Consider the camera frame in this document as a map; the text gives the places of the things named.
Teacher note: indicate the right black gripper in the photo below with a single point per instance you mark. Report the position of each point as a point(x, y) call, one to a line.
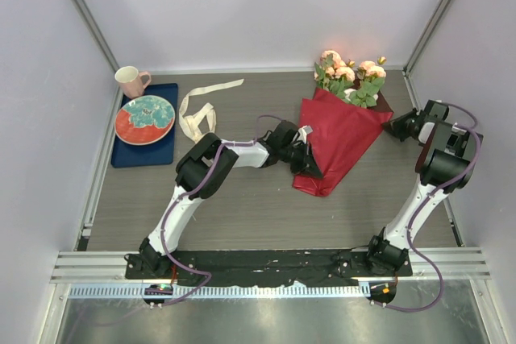
point(395, 128)

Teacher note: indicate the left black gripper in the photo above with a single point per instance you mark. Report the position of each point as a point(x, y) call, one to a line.
point(307, 162)

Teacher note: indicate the red wrapping paper sheet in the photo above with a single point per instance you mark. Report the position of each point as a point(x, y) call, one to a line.
point(341, 134)

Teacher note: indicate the pink fake flower bouquet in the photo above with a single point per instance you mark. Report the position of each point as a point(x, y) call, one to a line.
point(355, 84)

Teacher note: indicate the cream ribbon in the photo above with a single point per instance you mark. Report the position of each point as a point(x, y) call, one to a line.
point(190, 123)

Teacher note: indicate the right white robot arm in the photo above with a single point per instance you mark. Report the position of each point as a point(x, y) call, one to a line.
point(449, 154)

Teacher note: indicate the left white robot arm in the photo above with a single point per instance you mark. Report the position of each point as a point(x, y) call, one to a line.
point(202, 171)

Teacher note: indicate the red and teal plate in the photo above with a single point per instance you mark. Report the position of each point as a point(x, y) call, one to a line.
point(144, 120)

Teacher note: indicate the blue tray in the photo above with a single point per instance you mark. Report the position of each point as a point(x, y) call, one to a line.
point(161, 152)

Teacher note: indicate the pink ceramic mug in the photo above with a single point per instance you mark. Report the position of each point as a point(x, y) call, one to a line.
point(132, 81)

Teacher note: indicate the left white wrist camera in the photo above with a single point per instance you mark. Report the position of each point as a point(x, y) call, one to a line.
point(303, 132)

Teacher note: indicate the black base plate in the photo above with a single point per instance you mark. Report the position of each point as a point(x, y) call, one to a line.
point(273, 268)

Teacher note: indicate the perforated metal rail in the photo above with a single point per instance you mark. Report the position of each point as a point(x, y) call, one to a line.
point(166, 292)

